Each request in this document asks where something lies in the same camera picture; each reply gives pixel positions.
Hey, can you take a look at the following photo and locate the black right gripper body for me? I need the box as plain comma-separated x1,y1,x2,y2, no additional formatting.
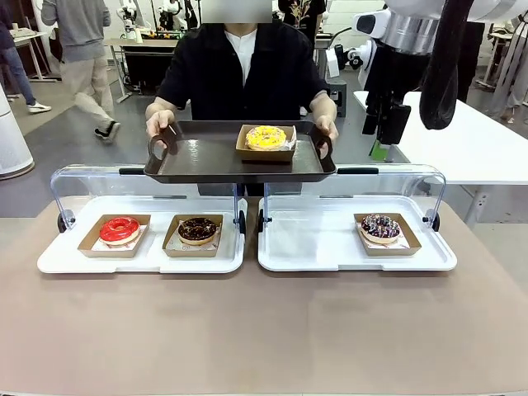
365,40,422,109

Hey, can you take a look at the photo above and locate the yellow sprinkled donut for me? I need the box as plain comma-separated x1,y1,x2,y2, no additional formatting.
245,125,286,151

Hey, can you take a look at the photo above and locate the brown cardboard donut box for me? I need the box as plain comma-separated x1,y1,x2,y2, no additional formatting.
162,213,224,259
234,123,297,164
77,214,152,259

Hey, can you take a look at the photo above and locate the dark brown serving tray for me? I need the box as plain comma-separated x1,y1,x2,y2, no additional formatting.
143,120,337,185

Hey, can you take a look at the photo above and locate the red glazed donut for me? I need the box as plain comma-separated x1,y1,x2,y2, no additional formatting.
98,214,141,248

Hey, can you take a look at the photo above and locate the person's right forearm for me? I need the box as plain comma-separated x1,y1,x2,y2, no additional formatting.
144,97,183,121

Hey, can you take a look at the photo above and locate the person's left forearm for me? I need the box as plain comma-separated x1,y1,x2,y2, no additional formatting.
309,91,338,122

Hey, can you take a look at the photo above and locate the purple sprinkled donut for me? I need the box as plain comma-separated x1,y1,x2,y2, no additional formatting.
361,213,401,244

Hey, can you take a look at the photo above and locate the person in black shirt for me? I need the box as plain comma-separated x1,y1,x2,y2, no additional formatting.
156,22,332,197

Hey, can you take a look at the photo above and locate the chocolate donut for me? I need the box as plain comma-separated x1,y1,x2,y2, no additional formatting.
177,217,219,248

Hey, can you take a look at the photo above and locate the person's left hand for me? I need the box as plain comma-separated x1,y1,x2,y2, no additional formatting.
313,115,341,142

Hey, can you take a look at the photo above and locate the person's right hand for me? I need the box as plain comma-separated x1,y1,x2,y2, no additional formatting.
145,111,182,152

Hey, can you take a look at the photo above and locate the grey plastic stool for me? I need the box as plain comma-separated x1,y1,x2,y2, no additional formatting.
328,78,349,118

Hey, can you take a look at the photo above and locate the clear plastic tray lid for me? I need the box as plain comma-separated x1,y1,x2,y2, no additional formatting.
49,163,248,236
258,163,448,233

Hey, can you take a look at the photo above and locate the bystander in black clothes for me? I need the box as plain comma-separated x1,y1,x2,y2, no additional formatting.
453,20,487,104

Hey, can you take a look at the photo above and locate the white table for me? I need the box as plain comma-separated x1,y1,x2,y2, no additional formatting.
353,90,528,227

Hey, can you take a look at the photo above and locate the bystander in printed shirt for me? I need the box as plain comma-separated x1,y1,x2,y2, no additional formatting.
278,0,328,38

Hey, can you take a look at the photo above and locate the bystander in grey robe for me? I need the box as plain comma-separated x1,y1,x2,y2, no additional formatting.
493,22,528,124

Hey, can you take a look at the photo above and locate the white display tray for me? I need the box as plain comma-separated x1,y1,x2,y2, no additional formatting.
257,196,458,273
36,196,248,276

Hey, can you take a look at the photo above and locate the grey workbench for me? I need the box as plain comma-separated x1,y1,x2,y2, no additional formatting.
105,37,179,104

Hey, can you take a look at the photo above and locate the bystander in grey hoodie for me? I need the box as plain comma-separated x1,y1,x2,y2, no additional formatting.
40,0,123,144

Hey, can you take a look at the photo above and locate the white desk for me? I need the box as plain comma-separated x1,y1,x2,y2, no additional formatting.
11,31,58,84

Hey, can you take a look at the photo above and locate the white cylindrical air purifier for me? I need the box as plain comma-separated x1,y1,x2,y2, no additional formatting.
0,78,36,181

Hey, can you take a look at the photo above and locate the bystander with white sneakers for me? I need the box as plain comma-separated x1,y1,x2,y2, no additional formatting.
0,0,53,115

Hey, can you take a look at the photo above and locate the black cable sleeve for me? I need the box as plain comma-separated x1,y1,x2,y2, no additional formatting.
419,0,472,131

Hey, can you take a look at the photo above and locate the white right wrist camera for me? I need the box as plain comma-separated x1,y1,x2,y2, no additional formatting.
324,39,375,90

